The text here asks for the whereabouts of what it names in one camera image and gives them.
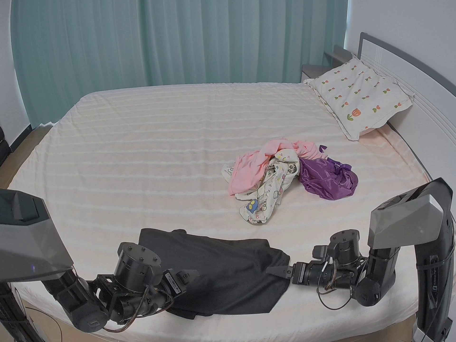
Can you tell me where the bed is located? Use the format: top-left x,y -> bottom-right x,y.
7,32 -> 456,334

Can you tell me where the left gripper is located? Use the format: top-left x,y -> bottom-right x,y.
137,269 -> 200,317

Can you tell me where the white printed garment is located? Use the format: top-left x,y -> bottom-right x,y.
223,148 -> 300,226

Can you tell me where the pink garment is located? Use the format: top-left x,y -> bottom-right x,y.
228,138 -> 326,197

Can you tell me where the white printed pillow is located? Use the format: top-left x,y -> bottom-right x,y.
304,57 -> 415,141

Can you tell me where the black chest of drawers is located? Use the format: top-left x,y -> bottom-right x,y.
0,126 -> 13,166

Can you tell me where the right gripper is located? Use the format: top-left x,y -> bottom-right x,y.
266,260 -> 332,286

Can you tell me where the black T-shirt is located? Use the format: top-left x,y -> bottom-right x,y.
137,228 -> 291,320

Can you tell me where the grey bedside table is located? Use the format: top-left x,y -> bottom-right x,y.
301,45 -> 357,83

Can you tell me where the purple garment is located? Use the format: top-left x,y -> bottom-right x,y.
299,145 -> 359,201

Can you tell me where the black cable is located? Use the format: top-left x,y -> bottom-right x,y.
316,282 -> 354,311
26,307 -> 61,342
103,287 -> 176,333

